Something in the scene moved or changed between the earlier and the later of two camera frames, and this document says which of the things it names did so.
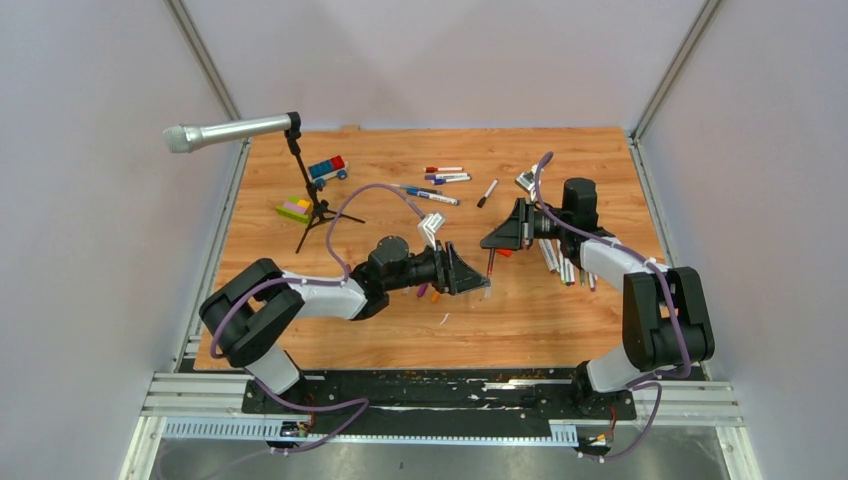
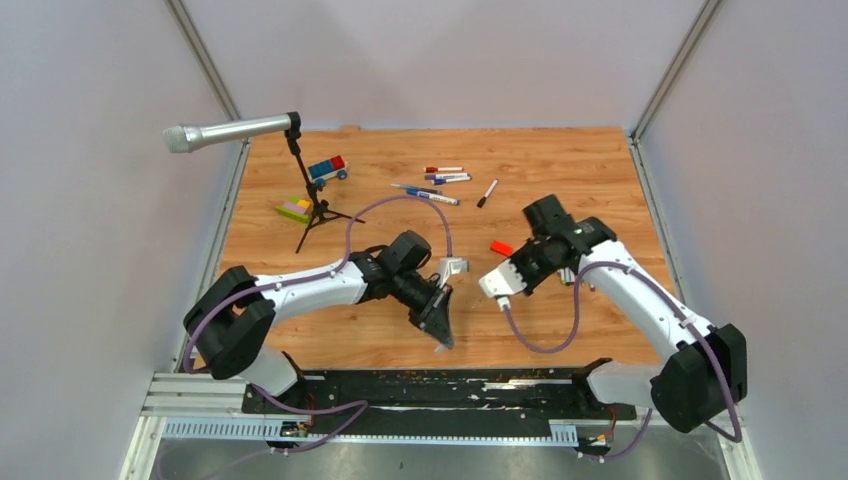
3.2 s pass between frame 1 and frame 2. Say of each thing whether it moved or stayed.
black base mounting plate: stayed
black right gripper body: moved
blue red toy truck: stayed
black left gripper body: moved
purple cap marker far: stayed
